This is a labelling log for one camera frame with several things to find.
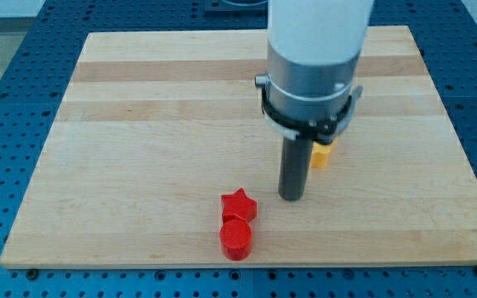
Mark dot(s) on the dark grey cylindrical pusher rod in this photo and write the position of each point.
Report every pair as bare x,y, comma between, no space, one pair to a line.
295,162

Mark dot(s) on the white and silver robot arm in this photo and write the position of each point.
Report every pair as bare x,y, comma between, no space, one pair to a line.
313,49

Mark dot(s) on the red star block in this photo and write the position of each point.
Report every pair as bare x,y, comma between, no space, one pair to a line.
238,206

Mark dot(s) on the red cylinder block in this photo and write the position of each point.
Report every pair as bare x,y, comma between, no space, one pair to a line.
236,239

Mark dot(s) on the yellow block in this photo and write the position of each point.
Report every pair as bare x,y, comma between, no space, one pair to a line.
320,155

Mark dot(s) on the light wooden board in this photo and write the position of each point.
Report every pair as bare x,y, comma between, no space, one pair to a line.
155,126

